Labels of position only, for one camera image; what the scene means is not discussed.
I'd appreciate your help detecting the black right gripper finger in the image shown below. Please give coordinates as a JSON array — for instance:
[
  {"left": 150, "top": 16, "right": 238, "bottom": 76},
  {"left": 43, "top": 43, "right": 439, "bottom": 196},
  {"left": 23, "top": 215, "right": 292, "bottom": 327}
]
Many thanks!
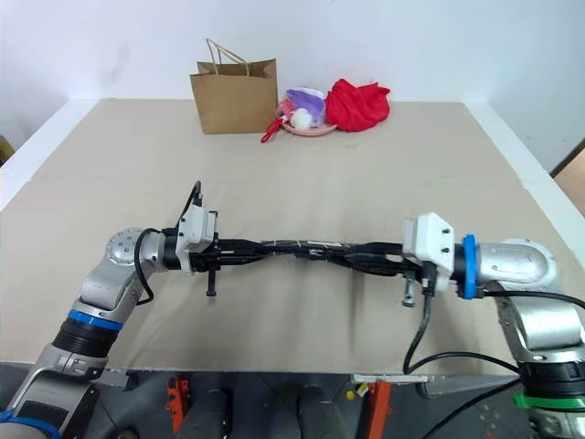
[
  {"left": 346, "top": 241, "right": 406, "bottom": 259},
  {"left": 343, "top": 255, "right": 407, "bottom": 279}
]

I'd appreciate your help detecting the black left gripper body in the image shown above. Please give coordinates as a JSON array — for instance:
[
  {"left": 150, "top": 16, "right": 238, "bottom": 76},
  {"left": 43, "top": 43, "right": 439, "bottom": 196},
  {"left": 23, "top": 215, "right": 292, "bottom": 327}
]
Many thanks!
[{"left": 188, "top": 236, "right": 242, "bottom": 299}]

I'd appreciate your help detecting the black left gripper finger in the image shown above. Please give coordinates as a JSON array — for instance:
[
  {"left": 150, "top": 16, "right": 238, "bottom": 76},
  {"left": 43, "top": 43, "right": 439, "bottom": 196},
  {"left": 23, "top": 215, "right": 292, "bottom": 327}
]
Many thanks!
[
  {"left": 230, "top": 251, "right": 275, "bottom": 268},
  {"left": 230, "top": 237, "right": 278, "bottom": 253}
]

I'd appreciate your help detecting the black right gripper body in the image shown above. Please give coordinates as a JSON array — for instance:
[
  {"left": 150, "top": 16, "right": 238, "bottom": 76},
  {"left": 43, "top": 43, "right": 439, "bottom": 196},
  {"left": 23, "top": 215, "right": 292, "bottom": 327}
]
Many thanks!
[{"left": 391, "top": 253, "right": 441, "bottom": 308}]

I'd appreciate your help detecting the black grid pencil pouch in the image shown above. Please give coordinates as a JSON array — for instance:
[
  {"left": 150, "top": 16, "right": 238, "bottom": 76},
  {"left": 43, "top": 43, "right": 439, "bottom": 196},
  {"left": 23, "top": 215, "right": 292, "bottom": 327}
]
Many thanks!
[{"left": 259, "top": 236, "right": 367, "bottom": 270}]

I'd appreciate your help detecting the white strip under table edge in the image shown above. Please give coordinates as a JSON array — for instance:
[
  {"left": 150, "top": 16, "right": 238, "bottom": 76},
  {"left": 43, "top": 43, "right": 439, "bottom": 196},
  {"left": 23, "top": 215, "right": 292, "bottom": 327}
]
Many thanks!
[{"left": 353, "top": 372, "right": 430, "bottom": 384}]

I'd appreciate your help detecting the red plastic clip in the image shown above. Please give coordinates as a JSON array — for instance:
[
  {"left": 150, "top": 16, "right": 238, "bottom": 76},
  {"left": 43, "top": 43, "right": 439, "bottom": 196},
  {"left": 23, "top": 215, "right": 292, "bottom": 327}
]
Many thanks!
[{"left": 260, "top": 117, "right": 286, "bottom": 145}]

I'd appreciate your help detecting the pink plate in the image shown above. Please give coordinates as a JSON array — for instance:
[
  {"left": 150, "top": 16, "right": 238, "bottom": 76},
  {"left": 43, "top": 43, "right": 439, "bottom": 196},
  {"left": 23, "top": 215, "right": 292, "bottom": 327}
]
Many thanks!
[{"left": 281, "top": 120, "right": 340, "bottom": 139}]

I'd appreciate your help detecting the orange metal stand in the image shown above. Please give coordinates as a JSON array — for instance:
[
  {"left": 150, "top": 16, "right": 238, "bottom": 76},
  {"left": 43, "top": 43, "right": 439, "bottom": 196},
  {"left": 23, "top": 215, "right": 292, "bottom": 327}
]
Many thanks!
[
  {"left": 367, "top": 377, "right": 393, "bottom": 439},
  {"left": 165, "top": 374, "right": 191, "bottom": 436}
]

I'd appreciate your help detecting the brown paper bag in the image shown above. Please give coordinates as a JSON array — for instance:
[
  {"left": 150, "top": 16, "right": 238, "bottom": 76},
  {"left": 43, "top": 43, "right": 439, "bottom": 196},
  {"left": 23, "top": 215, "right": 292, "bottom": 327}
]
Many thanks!
[{"left": 189, "top": 37, "right": 280, "bottom": 136}]

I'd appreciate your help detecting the red cloth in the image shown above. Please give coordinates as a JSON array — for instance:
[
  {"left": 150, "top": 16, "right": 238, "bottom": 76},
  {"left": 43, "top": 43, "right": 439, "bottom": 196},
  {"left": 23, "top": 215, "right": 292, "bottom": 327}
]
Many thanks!
[{"left": 324, "top": 78, "right": 392, "bottom": 134}]

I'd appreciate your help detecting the dark rounded shape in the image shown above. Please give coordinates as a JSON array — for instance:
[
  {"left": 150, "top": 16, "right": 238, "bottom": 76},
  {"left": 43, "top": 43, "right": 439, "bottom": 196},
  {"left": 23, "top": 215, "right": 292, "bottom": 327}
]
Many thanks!
[
  {"left": 176, "top": 388, "right": 230, "bottom": 439},
  {"left": 295, "top": 385, "right": 352, "bottom": 439}
]

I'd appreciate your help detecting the brown wooden door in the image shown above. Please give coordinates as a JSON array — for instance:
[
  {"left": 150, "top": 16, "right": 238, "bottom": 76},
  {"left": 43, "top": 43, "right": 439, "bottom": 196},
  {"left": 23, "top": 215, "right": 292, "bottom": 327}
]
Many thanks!
[{"left": 549, "top": 138, "right": 585, "bottom": 194}]

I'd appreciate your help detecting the yellow brown box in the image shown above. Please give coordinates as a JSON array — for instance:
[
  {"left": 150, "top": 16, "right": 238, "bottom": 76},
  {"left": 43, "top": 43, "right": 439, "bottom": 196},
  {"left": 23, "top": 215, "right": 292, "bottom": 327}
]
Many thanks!
[{"left": 0, "top": 134, "right": 16, "bottom": 169}]

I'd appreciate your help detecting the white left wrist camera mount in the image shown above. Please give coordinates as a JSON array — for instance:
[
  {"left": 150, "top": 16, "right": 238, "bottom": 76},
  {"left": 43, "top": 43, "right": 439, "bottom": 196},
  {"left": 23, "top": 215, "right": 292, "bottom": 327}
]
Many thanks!
[{"left": 175, "top": 205, "right": 220, "bottom": 276}]

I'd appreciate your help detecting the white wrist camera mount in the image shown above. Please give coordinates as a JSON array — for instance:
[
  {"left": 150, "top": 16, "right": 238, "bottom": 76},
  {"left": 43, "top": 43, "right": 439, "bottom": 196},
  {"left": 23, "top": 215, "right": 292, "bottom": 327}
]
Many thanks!
[
  {"left": 400, "top": 211, "right": 457, "bottom": 293},
  {"left": 175, "top": 205, "right": 220, "bottom": 276}
]

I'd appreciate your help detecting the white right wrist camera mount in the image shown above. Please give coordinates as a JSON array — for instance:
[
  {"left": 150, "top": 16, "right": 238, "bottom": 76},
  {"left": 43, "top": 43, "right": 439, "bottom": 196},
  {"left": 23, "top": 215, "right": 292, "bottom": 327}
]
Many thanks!
[{"left": 400, "top": 211, "right": 457, "bottom": 293}]

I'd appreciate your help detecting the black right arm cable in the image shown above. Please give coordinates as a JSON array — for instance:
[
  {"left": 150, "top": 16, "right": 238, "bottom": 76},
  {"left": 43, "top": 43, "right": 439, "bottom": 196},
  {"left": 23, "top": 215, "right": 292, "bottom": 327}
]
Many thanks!
[{"left": 401, "top": 262, "right": 585, "bottom": 439}]

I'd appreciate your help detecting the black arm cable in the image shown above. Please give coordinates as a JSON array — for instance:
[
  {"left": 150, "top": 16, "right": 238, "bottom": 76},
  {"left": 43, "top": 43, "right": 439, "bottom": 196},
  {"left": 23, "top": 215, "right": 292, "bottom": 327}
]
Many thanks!
[
  {"left": 401, "top": 262, "right": 585, "bottom": 439},
  {"left": 133, "top": 179, "right": 205, "bottom": 306}
]

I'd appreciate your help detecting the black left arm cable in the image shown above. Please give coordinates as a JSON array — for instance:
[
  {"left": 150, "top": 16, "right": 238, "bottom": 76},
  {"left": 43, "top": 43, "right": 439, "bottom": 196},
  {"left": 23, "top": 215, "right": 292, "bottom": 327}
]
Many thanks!
[{"left": 133, "top": 179, "right": 205, "bottom": 306}]

